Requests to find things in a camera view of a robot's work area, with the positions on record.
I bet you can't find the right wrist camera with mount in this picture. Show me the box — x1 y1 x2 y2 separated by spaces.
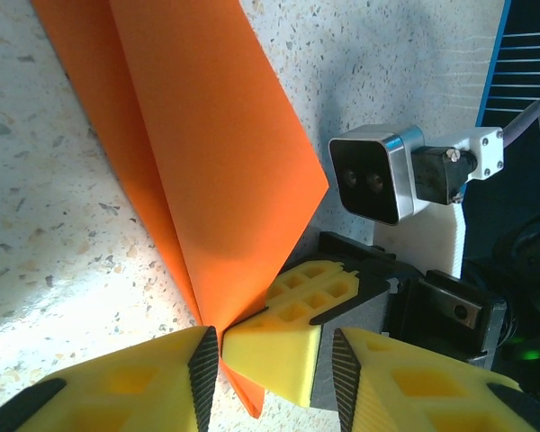
328 124 506 278

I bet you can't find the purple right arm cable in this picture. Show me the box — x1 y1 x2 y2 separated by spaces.
499 98 540 208

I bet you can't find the blue printed side panel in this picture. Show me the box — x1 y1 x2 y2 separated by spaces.
474 0 540 130

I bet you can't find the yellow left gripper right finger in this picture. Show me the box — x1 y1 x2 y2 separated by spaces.
331 327 540 432

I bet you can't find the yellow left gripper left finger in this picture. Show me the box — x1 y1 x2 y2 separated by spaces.
0 325 221 432

